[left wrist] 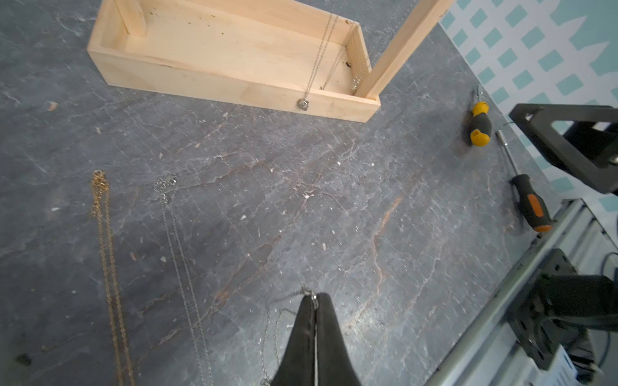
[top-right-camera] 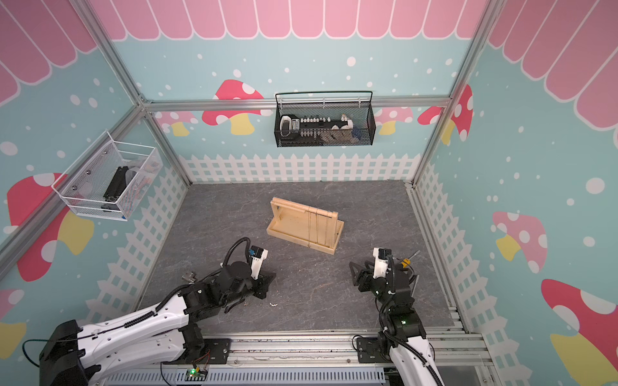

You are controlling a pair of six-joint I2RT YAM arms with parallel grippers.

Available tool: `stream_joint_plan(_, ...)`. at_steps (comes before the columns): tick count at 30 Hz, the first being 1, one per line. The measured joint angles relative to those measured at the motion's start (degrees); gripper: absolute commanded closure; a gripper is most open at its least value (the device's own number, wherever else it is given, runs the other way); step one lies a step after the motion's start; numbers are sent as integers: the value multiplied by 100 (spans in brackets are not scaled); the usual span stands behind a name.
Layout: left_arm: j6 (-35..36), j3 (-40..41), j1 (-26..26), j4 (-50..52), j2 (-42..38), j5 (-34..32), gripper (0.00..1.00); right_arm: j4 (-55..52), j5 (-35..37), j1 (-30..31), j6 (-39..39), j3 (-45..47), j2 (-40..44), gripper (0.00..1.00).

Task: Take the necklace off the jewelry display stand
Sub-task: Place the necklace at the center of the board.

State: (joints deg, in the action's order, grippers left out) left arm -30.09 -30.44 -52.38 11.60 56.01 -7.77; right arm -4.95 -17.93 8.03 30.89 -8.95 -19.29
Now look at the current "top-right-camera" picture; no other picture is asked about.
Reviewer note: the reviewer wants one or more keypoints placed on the wooden jewelry display stand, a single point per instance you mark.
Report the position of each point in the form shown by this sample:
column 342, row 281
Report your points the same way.
column 310, row 227

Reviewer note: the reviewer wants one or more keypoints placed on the green lit circuit board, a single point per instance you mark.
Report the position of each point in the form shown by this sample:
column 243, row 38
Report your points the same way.
column 195, row 373

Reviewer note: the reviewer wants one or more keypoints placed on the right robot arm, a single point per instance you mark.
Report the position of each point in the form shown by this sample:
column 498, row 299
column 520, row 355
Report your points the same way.
column 402, row 337

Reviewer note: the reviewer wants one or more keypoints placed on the black box in white basket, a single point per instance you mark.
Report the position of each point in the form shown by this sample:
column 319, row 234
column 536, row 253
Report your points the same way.
column 117, row 185

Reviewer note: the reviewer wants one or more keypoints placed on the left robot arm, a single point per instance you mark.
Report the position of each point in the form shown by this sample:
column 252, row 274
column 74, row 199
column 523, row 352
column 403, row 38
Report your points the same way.
column 166, row 332

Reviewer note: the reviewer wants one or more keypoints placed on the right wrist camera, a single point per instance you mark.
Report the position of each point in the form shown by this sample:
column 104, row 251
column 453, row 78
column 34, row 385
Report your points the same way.
column 381, row 262

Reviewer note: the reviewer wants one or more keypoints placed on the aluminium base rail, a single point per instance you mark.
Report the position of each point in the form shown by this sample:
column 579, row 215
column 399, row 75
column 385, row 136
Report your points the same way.
column 320, row 358

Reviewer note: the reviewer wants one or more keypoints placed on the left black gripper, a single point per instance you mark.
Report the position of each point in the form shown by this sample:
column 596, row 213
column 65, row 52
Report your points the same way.
column 264, row 281

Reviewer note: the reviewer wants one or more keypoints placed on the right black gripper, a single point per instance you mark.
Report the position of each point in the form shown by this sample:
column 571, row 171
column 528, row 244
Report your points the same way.
column 365, row 273

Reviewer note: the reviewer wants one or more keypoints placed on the white wire mesh basket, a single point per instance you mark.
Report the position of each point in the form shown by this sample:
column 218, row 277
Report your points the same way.
column 82, row 186

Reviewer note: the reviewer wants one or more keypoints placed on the black wire mesh basket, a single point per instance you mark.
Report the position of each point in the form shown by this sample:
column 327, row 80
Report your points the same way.
column 328, row 118

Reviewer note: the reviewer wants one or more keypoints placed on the small metal connector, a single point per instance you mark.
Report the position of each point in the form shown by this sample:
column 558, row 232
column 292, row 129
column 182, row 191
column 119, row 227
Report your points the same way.
column 190, row 277

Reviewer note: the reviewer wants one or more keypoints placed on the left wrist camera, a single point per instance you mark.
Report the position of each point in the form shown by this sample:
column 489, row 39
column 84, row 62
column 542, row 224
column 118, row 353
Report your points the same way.
column 257, row 256

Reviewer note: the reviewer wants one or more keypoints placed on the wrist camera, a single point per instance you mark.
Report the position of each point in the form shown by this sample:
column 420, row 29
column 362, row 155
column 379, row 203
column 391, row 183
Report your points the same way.
column 257, row 256
column 381, row 262

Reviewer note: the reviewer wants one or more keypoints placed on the yellow handled screwdriver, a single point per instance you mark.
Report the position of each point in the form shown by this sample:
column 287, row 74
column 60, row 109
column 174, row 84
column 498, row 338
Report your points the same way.
column 406, row 262

